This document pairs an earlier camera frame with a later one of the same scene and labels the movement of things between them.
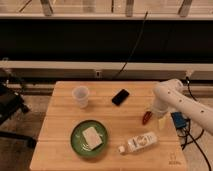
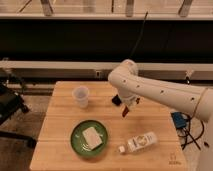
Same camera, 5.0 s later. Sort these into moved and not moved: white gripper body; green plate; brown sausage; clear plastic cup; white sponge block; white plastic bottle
Moved: brown sausage; white gripper body
Not moved: clear plastic cup; white sponge block; green plate; white plastic bottle
